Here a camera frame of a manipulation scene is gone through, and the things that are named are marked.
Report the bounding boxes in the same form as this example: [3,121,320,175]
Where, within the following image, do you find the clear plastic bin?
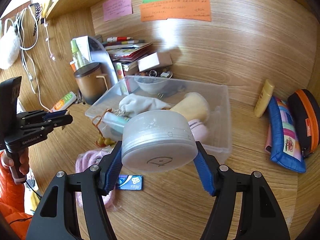
[85,75,232,164]

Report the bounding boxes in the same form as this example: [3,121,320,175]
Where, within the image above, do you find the stack of books and papers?
[102,39,153,72]

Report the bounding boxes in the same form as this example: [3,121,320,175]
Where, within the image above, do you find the yellow-green spray bottle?
[70,39,87,69]

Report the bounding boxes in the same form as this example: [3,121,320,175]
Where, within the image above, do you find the pink rope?
[75,149,118,210]

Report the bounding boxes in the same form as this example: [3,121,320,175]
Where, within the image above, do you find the pink round container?
[187,119,209,140]

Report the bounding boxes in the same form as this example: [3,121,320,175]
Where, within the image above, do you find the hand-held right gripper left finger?
[25,141,123,240]

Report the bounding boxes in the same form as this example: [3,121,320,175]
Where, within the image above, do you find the cream plastic jar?
[170,92,210,123]

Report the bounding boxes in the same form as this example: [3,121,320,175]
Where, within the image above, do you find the silver bead trinkets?
[135,67,173,78]

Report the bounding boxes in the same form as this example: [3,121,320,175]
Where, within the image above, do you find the person's left hand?
[0,151,31,180]

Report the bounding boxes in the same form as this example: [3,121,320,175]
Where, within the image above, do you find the person's left forearm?
[0,165,33,240]

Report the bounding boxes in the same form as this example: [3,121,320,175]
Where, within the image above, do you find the white drawstring pouch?
[118,94,172,118]

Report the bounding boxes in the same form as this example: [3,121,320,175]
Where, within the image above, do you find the wooden desktop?
[15,80,318,240]

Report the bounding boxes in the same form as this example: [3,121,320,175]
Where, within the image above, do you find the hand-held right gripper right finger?
[193,141,291,240]

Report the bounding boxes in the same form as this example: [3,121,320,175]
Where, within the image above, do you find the orange sticky note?
[140,0,212,22]

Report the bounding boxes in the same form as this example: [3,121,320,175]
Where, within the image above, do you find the black case with orange zipper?
[287,89,320,158]

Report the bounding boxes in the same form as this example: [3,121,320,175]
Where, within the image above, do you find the translucent plastic folder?
[86,36,119,87]

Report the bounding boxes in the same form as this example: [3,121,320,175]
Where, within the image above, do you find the white tube with green-orange label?
[50,92,77,112]

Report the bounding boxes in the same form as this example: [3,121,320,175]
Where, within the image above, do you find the white printed paper sheets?
[72,36,92,63]

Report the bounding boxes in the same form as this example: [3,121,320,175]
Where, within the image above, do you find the brown ceramic mug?
[74,62,110,105]

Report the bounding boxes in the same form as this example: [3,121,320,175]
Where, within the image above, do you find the blue patchwork pouch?
[265,95,307,173]

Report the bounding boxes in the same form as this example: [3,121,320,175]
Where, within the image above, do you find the white plush item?
[0,19,20,70]

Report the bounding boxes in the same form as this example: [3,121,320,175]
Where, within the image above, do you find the pink sticky note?
[103,0,133,22]

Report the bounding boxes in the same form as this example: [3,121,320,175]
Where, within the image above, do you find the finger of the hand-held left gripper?
[17,109,69,125]
[21,115,74,135]

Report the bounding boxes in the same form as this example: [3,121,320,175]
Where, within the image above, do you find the small white box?
[137,52,173,72]

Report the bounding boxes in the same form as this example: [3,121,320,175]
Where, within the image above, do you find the white round jar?
[121,110,198,173]

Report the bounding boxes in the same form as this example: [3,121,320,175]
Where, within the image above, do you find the yellow printed cloth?
[25,170,43,215]

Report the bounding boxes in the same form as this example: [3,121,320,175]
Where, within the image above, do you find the white cable with pink plug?
[44,20,56,61]

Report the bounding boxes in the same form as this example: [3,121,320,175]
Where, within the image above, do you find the white charging cable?
[15,5,50,110]

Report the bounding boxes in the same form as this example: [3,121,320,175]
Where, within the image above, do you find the yellow tube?
[254,79,275,118]

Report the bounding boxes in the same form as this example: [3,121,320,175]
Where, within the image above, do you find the clear small bowl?
[134,76,168,93]

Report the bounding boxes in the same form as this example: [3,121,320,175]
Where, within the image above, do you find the red and white pen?
[107,36,133,42]

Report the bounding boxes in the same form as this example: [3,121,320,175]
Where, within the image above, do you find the gourd charm with red cord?
[92,108,117,147]

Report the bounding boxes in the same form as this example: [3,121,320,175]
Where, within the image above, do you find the blue card packet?
[116,174,143,192]

